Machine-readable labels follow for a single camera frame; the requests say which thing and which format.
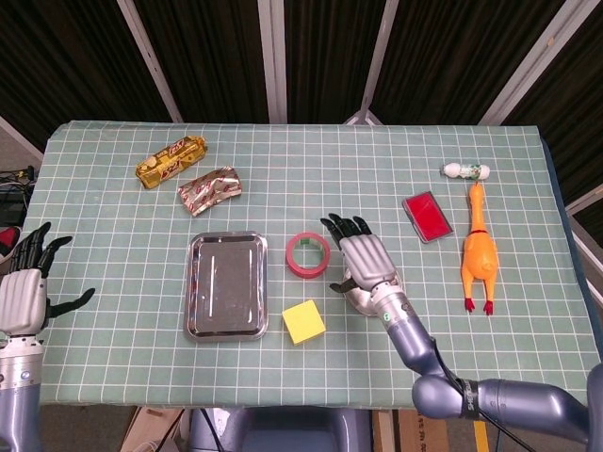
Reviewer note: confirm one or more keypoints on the green checked tablecloth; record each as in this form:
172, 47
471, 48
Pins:
306, 198

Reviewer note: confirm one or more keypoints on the silver red snack wrapper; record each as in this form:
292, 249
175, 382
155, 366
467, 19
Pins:
209, 190

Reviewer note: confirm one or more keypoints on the white frame post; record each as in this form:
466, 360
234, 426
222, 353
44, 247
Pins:
274, 61
151, 61
527, 75
377, 61

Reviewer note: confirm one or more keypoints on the orange rubber chicken toy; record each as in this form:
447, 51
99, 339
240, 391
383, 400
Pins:
479, 254

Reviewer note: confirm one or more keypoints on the yellow foam cube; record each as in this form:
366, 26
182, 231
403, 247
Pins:
304, 325

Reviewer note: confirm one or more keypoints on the red ink pad case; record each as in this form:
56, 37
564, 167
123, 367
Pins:
428, 216

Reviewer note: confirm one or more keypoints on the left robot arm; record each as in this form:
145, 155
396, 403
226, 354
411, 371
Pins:
19, 395

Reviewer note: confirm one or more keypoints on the rectangular steel tray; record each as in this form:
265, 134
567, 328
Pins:
226, 292

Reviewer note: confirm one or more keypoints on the white frame bar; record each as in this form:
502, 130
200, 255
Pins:
21, 136

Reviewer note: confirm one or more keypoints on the brown cardboard box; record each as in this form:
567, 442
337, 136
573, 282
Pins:
421, 433
151, 431

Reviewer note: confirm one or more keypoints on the red tape roll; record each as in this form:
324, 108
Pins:
294, 266

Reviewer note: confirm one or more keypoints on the gold cracker packet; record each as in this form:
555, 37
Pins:
172, 162

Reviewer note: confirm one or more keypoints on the blue-grey robot torso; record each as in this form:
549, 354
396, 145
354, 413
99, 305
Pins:
292, 431

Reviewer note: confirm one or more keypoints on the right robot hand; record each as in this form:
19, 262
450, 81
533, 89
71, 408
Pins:
367, 261

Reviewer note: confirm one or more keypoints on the small white green bottle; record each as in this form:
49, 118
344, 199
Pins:
464, 170

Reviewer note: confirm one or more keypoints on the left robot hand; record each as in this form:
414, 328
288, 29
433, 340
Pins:
21, 301

